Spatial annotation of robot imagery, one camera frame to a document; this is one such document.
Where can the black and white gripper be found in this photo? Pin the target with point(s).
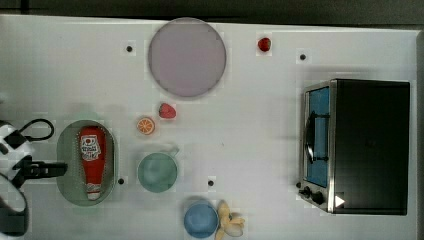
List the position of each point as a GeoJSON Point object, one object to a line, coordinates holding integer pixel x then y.
{"type": "Point", "coordinates": [16, 158]}

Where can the red plush ketchup bottle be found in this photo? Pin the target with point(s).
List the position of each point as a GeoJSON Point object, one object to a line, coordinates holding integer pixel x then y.
{"type": "Point", "coordinates": [92, 146]}

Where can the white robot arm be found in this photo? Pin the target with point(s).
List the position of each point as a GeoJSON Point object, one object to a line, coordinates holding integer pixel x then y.
{"type": "Point", "coordinates": [14, 207]}

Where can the orange slice toy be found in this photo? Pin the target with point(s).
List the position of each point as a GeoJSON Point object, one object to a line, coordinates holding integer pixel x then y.
{"type": "Point", "coordinates": [146, 125]}

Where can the green mug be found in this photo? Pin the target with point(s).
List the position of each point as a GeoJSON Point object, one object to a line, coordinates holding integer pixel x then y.
{"type": "Point", "coordinates": [157, 172]}

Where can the red strawberry near orange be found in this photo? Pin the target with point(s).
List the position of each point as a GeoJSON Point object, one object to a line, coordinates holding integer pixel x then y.
{"type": "Point", "coordinates": [166, 111]}

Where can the blue bowl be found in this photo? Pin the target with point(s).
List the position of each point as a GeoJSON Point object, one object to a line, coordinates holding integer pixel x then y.
{"type": "Point", "coordinates": [201, 220]}

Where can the round grey plate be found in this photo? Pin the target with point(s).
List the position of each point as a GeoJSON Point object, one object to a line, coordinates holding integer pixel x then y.
{"type": "Point", "coordinates": [187, 57]}

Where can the peeled banana toy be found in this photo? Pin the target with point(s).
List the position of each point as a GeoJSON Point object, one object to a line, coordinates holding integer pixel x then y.
{"type": "Point", "coordinates": [232, 226]}

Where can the black toaster oven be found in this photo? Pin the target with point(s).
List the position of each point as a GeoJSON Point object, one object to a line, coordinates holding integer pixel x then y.
{"type": "Point", "coordinates": [355, 146]}

